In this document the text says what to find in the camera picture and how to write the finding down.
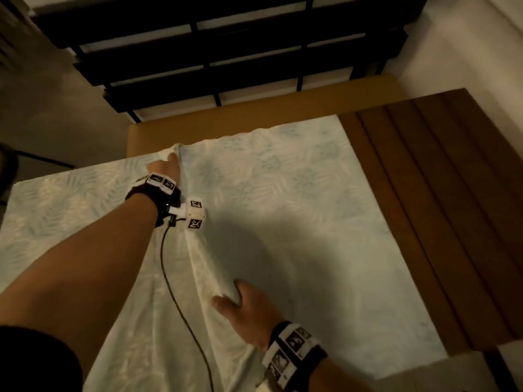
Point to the person's right hand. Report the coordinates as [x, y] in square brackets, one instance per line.
[253, 316]

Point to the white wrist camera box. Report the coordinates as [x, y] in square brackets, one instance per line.
[195, 214]

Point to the black marker wristband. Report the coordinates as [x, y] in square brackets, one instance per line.
[292, 355]
[153, 195]

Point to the person's black shirt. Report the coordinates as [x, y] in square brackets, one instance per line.
[36, 363]

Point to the black slatted bench backrest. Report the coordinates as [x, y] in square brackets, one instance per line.
[224, 48]

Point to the person's left hand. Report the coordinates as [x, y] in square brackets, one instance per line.
[169, 169]

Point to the pale leaf-print tablecloth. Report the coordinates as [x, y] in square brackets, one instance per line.
[306, 240]

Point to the brown slatted wooden table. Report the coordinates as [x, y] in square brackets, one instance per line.
[449, 200]

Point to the person's left forearm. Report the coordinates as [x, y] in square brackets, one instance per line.
[81, 273]

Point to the black table leg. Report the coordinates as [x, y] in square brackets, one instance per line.
[496, 371]

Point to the person's right forearm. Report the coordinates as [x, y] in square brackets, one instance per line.
[335, 379]

